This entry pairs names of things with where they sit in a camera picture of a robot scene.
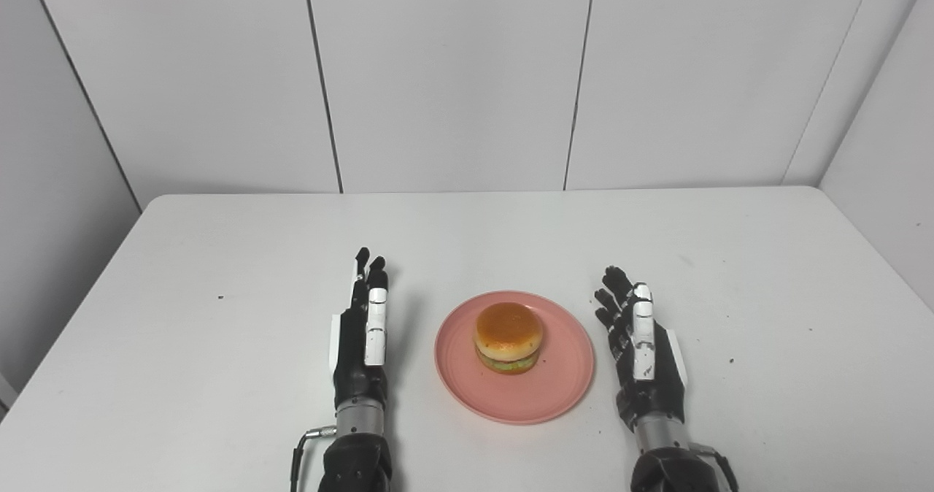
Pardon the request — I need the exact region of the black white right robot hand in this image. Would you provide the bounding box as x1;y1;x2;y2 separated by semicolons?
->
593;266;688;432

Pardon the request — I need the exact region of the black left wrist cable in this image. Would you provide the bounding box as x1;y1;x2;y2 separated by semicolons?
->
290;425;338;492

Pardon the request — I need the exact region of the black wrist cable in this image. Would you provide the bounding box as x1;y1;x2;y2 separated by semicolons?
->
690;442;739;492
290;425;338;492

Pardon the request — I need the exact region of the toy hamburger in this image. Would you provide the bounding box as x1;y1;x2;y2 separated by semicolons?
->
474;301;545;375

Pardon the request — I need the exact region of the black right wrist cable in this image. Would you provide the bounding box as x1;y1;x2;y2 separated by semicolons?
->
690;442;739;492

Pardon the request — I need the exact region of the pink round plate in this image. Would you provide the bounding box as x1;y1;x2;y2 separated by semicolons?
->
434;291;595;426

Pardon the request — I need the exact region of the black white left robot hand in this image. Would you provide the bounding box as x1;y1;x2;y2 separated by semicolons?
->
330;247;390;411

